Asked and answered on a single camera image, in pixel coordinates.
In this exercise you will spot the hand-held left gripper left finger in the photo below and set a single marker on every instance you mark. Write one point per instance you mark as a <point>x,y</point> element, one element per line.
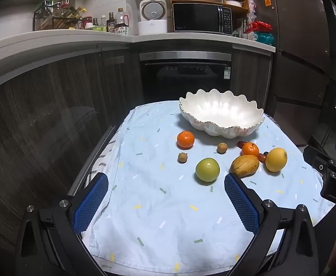
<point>91,201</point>

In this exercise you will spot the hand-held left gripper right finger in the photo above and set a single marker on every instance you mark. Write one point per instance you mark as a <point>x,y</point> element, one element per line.
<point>241,204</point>

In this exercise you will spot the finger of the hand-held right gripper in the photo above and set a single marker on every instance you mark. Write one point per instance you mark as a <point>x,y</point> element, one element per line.
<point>314,158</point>

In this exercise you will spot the yellow citrus fruit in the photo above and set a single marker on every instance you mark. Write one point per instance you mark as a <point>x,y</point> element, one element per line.
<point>276,159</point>

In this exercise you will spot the yellow-brown mango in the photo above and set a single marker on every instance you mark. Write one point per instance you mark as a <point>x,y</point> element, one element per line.
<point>244,165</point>

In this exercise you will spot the green apple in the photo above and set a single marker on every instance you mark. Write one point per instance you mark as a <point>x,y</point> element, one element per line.
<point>207,169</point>

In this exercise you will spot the reddish-brown date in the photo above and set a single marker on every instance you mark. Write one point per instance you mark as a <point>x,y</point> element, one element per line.
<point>262,157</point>

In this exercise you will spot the orange tangerine with dark mark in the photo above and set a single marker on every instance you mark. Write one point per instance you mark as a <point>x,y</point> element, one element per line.
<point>249,149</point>

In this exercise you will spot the brown longan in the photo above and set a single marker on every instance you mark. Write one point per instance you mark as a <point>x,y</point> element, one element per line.
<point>182,157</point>
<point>221,148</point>

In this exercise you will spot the dark red date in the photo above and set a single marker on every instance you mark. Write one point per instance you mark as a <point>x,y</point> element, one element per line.
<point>241,143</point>

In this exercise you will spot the plain orange tangerine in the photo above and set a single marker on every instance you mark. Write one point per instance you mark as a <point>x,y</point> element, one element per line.
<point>185,139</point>

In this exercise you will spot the white scalloped ceramic bowl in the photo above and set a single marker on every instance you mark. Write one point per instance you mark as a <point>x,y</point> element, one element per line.
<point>222,112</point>

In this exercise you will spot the light blue patterned tablecloth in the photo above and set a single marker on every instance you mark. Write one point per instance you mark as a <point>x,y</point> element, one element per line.
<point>156,221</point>

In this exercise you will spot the dark refrigerator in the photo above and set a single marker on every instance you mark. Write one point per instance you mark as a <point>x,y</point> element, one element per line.
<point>300,63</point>

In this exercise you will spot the dark wood cabinet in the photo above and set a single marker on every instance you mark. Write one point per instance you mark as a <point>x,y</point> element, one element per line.
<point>251,77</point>
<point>70,86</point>

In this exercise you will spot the teal plastic bag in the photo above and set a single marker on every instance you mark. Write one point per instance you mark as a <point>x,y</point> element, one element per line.
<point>265,38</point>

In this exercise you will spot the built-in black oven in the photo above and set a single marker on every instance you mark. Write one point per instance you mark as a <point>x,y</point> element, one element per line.
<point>185,86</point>

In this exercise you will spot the red plastic bag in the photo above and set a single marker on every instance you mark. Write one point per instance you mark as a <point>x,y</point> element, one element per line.
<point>259,26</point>

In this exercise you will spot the white plastic bag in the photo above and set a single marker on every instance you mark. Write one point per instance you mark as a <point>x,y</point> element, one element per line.
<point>239,31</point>

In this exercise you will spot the orange triangle sticker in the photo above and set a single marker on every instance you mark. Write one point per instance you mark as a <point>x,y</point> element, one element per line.
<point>268,3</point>

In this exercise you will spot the clear pinkish plastic bag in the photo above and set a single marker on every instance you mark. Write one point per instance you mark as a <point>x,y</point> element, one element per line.
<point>250,8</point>

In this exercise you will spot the white kitchen countertop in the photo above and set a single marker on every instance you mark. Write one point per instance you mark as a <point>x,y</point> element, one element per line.
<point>56,38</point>

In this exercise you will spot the green plastic container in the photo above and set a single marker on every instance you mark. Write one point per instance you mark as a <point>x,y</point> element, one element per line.
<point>96,28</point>

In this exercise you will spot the white pot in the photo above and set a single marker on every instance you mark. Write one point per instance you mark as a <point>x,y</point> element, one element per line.
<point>234,3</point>

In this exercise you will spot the dark sauce bottle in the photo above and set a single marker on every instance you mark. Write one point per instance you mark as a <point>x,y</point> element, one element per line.
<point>111,23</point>

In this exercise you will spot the red lid jar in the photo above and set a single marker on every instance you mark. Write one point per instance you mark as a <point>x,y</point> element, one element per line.
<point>87,21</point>

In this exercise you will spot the large clear labelled bottle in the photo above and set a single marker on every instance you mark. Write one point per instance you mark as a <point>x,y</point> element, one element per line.
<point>121,23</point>

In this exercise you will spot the slim pale bottle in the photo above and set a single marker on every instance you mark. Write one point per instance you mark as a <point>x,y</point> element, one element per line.
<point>103,20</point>

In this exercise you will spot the black microwave oven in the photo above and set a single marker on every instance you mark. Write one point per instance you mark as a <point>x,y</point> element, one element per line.
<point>196,18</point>

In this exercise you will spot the row of seasoning bottles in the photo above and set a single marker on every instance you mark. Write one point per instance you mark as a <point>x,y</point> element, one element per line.
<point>64,10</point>

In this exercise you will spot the white rice cooker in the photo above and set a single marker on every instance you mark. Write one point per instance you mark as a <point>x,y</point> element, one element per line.
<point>153,10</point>

